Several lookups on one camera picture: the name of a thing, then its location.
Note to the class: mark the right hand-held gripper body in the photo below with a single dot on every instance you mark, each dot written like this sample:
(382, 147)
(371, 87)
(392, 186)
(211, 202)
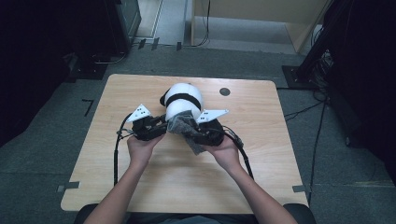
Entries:
(211, 133)

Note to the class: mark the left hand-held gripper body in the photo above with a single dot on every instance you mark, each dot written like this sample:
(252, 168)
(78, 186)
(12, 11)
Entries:
(144, 129)

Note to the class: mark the grey sock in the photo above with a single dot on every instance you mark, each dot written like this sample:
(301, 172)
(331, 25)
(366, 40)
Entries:
(183, 126)

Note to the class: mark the panda plush toy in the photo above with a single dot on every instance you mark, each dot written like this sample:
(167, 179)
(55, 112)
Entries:
(183, 90)

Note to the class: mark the person's left hand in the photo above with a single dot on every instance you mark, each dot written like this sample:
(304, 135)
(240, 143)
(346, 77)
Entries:
(143, 151)

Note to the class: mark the person's right hand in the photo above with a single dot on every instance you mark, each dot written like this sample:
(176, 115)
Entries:
(225, 155)

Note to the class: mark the dark round table grommet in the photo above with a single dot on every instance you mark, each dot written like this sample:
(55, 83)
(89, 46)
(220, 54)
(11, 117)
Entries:
(224, 91)

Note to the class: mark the black floor tape mark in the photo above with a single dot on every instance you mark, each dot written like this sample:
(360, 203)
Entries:
(89, 107)

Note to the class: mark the dark floor tape strip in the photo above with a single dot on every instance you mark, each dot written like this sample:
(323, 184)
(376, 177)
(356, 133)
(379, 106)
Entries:
(142, 43)
(179, 46)
(155, 43)

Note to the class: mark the black stand base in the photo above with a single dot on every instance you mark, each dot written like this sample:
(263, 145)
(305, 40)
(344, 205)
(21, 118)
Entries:
(88, 70)

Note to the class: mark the person's dark clothing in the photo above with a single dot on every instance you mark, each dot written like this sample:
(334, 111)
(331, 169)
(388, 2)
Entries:
(193, 220)

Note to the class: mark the grey floor tape strip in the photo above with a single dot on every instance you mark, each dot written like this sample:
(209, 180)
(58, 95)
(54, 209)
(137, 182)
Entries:
(68, 186)

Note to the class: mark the black metal stand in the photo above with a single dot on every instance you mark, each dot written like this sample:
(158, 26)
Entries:
(311, 59)

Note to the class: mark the wooden cabinet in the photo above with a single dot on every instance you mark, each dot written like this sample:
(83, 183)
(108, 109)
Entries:
(249, 7)

